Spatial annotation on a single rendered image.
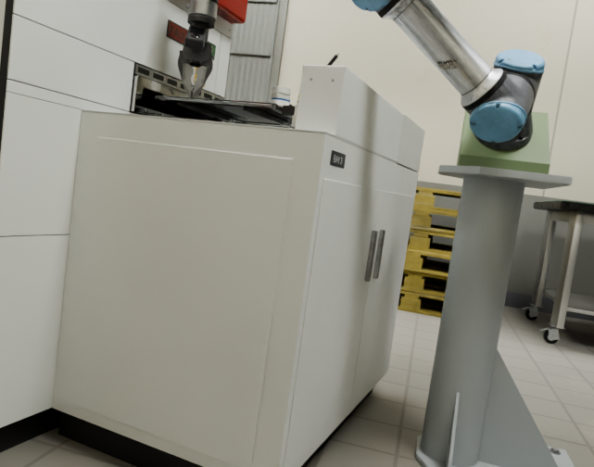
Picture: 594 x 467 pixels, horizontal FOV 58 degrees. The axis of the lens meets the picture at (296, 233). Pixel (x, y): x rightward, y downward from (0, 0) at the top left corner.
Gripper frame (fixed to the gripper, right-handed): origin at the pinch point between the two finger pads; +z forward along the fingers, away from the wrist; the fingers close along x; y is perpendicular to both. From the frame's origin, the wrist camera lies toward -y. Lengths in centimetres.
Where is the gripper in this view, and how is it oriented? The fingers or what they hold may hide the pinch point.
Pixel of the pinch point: (192, 94)
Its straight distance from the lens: 148.8
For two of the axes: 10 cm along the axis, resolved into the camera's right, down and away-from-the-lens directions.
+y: -1.0, -1.0, 9.9
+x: -9.9, -1.2, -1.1
